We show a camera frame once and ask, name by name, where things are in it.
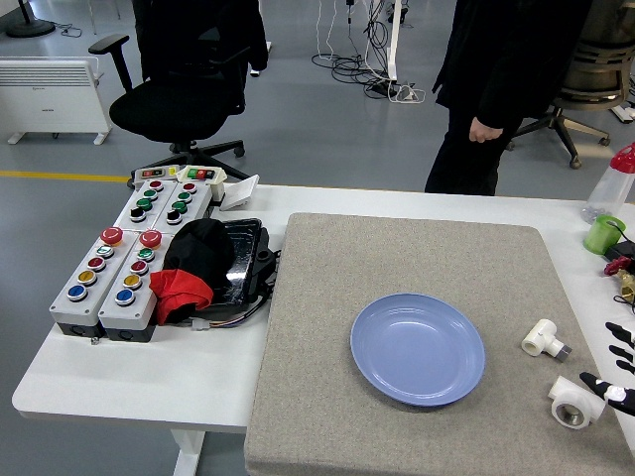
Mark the five-button control box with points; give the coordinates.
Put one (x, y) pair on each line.
(74, 307)
(119, 315)

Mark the black round stand base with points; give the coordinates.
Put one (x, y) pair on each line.
(30, 27)

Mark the grey switch box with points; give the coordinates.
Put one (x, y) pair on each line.
(149, 173)

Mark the clear bottle red cap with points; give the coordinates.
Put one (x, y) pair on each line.
(612, 188)

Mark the small black box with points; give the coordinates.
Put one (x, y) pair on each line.
(622, 249)

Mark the black plastic tray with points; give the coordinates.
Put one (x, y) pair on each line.
(245, 258)

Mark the white pipe tee threaded insert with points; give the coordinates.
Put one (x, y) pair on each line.
(570, 396)

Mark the black and red cloth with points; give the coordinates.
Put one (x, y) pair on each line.
(198, 248)

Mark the black office chair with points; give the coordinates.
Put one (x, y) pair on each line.
(164, 109)

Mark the white panel heater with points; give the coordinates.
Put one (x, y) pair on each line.
(49, 99)

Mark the four-button control box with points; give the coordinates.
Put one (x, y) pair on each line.
(197, 198)
(130, 201)

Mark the white red-green switch box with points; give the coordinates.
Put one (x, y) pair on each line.
(218, 188)

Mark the person's right hand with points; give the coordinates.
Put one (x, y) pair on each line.
(485, 134)

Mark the grey-brown mat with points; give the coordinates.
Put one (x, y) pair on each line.
(397, 248)

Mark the white wall switch plate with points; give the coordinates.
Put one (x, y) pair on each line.
(240, 191)

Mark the green cup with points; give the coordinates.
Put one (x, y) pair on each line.
(600, 238)

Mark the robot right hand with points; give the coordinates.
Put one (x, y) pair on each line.
(622, 396)

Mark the person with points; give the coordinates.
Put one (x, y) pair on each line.
(496, 49)

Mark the grey mesh office chair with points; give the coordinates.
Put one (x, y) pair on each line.
(595, 74)

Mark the blue plate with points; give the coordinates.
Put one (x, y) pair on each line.
(417, 352)

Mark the white table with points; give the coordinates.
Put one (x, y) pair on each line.
(149, 377)

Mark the white desk leg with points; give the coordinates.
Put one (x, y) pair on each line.
(393, 39)

